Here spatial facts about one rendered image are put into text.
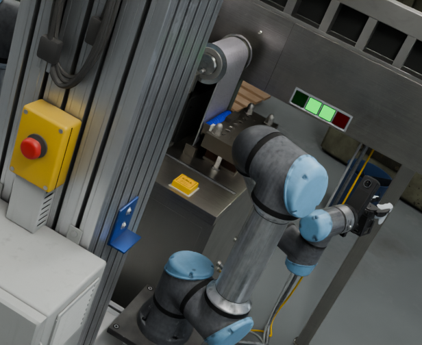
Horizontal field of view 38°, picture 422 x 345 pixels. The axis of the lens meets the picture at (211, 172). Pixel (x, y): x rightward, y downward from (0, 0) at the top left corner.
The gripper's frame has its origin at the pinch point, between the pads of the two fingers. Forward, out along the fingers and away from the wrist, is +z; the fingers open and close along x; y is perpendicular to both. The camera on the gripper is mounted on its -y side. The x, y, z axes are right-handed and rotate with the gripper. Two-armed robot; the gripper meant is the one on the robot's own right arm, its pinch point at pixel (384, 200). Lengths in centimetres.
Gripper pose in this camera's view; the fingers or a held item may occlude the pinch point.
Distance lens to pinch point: 181.3
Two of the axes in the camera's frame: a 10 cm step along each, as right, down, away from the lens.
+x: 6.6, 4.6, -6.0
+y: -2.6, 8.8, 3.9
